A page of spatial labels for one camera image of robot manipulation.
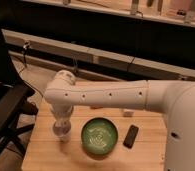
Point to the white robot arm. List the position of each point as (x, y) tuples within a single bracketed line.
[(174, 98)]

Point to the black office chair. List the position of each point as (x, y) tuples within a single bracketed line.
[(13, 101)]

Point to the green ceramic bowl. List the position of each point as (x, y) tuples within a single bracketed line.
[(99, 136)]

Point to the white rectangular sponge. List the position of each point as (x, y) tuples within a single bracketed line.
[(128, 112)]

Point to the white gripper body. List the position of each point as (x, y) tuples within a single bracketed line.
[(62, 114)]

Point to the black rectangular remote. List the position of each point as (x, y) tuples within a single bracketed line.
[(131, 136)]

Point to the wooden table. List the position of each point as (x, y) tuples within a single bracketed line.
[(46, 152)]

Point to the orange carrot toy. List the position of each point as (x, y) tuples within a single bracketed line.
[(95, 107)]

